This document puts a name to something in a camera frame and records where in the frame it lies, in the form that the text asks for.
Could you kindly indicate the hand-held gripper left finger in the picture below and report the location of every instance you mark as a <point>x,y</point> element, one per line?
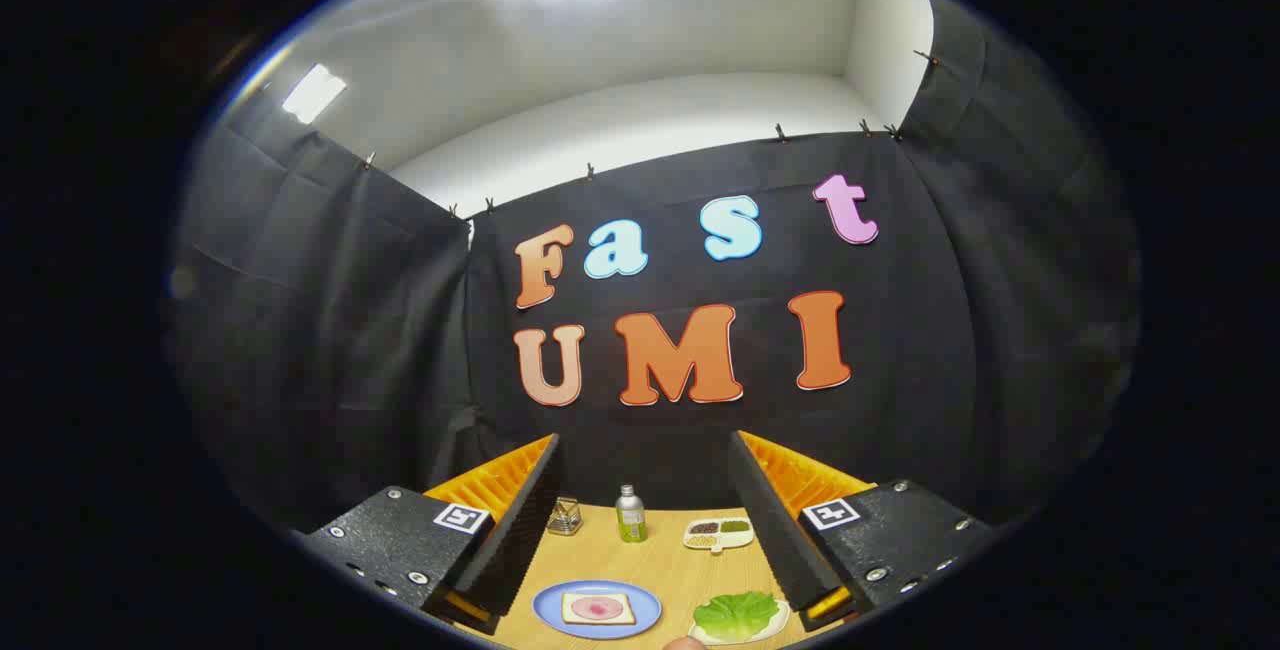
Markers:
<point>520,530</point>

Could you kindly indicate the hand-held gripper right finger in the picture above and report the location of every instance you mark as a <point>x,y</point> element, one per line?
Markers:
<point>775,530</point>

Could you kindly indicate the green lettuce leaf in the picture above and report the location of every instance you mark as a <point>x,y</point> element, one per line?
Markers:
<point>735,615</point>

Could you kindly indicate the white divided dish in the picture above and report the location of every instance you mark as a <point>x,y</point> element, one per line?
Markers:
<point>737,538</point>

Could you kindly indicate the white square plate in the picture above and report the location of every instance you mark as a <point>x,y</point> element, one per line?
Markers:
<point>781,618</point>

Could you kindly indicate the blue round plate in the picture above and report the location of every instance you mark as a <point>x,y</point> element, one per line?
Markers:
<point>548,615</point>

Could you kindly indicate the white bread slice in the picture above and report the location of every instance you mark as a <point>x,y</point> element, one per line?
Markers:
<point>570,619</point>

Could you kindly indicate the pink ham slice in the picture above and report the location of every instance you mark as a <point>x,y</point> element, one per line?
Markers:
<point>598,608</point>

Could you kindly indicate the silver bottle with green label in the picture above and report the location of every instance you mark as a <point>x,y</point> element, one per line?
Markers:
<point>631,520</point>

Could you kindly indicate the ceiling light panel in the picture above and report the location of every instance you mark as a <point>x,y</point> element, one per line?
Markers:
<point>313,93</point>

